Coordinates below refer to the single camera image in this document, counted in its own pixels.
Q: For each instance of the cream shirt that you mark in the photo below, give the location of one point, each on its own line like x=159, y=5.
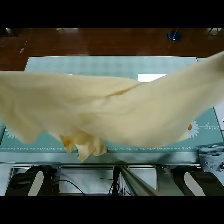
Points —
x=110, y=110

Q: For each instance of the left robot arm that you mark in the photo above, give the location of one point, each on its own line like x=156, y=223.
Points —
x=23, y=181

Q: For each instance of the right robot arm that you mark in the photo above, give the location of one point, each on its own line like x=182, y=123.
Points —
x=203, y=183

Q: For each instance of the grey-blue patterned garment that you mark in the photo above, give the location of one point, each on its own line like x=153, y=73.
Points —
x=213, y=160

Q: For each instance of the silver frame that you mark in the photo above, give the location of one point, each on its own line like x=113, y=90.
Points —
x=140, y=186

